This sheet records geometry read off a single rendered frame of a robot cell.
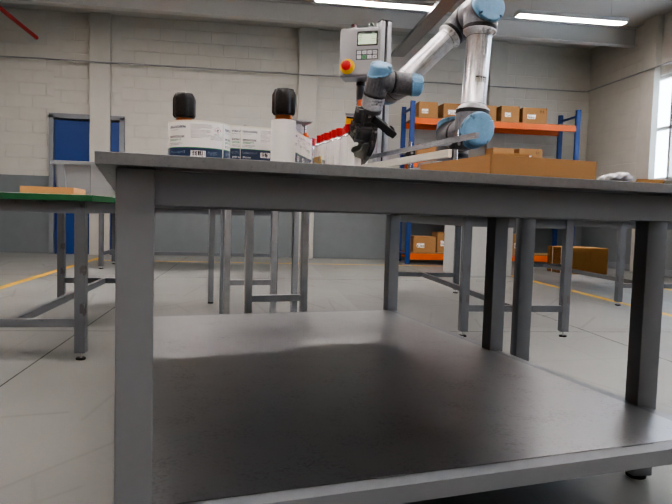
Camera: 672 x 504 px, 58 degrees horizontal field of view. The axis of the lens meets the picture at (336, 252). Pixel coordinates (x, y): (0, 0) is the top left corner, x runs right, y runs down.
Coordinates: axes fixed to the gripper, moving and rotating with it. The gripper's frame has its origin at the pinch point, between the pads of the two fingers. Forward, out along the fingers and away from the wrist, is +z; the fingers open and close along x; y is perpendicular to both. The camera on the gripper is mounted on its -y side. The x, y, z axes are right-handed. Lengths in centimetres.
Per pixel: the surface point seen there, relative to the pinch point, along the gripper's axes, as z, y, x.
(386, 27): -38, -14, -42
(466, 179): -41, 20, 95
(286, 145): -2.3, 28.4, -4.4
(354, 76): -19.0, -3.8, -37.8
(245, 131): 3.1, 38.6, -27.3
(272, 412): 36, 44, 80
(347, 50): -27, -1, -44
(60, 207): 73, 110, -86
